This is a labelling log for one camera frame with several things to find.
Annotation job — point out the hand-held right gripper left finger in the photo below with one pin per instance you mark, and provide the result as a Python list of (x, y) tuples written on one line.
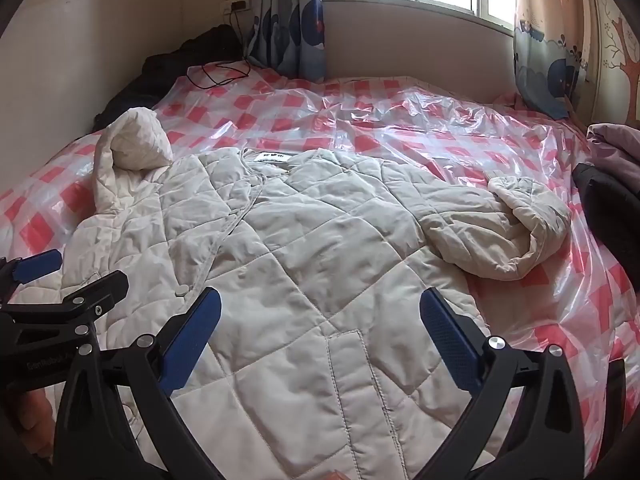
[(192, 340)]

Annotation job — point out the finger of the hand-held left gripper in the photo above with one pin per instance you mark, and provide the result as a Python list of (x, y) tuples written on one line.
[(102, 290), (37, 265)]

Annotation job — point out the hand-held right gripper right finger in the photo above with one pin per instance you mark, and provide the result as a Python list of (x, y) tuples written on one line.
[(447, 340)]

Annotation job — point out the black clothes heap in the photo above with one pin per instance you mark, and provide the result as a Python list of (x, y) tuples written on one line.
[(165, 70)]

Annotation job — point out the red checked plastic sheet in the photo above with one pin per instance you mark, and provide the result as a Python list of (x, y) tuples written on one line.
[(400, 120)]

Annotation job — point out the pink cloth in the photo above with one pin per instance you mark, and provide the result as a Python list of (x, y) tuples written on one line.
[(620, 145)]

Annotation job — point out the pink and blue patterned curtain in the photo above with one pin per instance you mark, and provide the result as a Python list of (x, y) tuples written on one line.
[(545, 35)]

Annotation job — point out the tree wall sticker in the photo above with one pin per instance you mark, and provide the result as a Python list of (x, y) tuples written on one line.
[(625, 35)]

